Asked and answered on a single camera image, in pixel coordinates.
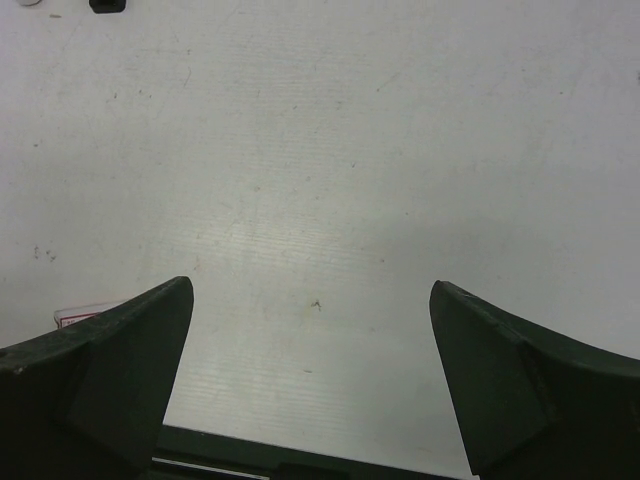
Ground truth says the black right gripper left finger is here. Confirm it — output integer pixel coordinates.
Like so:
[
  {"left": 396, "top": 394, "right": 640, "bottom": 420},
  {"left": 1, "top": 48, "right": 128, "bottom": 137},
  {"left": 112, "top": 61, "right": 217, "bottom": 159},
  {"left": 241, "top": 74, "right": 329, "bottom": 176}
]
[{"left": 1, "top": 276, "right": 194, "bottom": 479}]

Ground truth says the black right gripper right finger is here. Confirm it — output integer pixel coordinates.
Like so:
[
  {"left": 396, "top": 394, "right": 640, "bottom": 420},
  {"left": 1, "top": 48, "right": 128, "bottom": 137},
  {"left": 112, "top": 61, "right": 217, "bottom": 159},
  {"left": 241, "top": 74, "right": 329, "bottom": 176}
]
[{"left": 429, "top": 281, "right": 639, "bottom": 479}]

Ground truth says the red white staple box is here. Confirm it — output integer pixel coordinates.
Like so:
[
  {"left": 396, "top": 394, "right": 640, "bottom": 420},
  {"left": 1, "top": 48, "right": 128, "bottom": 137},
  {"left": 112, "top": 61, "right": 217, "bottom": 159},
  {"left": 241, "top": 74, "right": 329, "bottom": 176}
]
[{"left": 54, "top": 301, "right": 122, "bottom": 329}]

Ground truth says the light blue white stapler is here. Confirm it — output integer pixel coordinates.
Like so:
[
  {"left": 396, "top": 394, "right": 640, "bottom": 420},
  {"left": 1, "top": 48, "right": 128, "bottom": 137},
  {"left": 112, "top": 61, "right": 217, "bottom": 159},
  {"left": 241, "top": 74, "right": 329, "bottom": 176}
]
[{"left": 17, "top": 0, "right": 41, "bottom": 7}]

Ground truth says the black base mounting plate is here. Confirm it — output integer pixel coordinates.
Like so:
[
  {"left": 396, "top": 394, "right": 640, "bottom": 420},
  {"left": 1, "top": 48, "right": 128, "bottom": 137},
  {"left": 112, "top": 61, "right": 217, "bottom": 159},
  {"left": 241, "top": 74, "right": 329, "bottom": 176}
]
[{"left": 149, "top": 423, "right": 481, "bottom": 480}]

